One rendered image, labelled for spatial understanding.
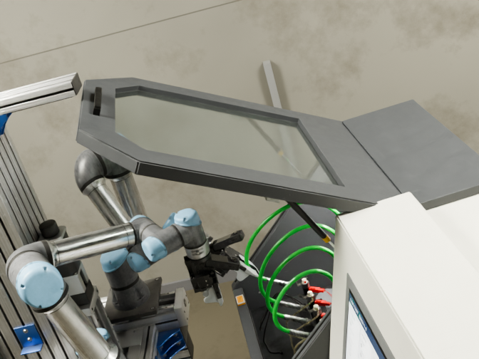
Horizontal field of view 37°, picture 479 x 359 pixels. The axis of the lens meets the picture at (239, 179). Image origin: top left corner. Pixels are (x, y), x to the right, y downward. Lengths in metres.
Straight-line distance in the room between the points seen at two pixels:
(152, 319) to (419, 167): 1.21
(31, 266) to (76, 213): 2.47
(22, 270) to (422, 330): 1.06
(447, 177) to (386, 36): 1.93
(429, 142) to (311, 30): 1.68
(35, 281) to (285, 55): 2.36
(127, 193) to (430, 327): 1.43
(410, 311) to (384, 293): 0.09
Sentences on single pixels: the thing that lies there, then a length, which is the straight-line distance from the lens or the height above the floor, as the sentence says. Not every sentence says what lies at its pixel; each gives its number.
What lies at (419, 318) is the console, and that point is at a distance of 1.60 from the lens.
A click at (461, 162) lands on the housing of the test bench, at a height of 1.50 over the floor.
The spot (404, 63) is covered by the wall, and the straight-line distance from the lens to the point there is 4.08.
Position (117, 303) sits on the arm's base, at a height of 1.06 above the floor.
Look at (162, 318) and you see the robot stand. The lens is 2.83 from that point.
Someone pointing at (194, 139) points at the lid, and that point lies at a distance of 2.11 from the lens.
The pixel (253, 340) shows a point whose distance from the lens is 2.59.
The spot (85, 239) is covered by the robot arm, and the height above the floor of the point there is 1.60.
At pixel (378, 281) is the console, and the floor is 1.55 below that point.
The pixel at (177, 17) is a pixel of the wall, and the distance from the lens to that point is 3.90.
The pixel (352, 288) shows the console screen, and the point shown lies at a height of 1.43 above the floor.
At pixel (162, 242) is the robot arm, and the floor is 1.54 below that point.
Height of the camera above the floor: 2.58
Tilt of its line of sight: 27 degrees down
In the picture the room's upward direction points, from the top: 16 degrees counter-clockwise
